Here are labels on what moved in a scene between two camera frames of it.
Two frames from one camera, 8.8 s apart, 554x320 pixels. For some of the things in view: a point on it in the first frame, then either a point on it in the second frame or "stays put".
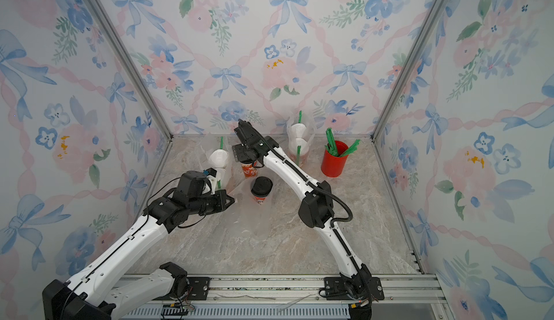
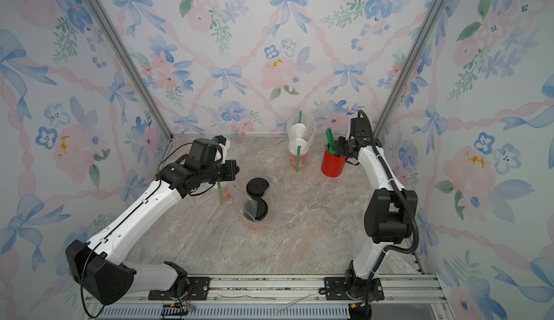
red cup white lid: [299, 130] stays put
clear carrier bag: [301, 128] stays put
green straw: [299, 155] stays put
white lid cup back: [293, 152] stays put
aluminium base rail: [413, 297] stays put
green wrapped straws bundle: [332, 148] stays put
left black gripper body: [208, 204] → [223, 172]
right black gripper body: [244, 150] → [343, 146]
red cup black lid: [248, 169] → [255, 209]
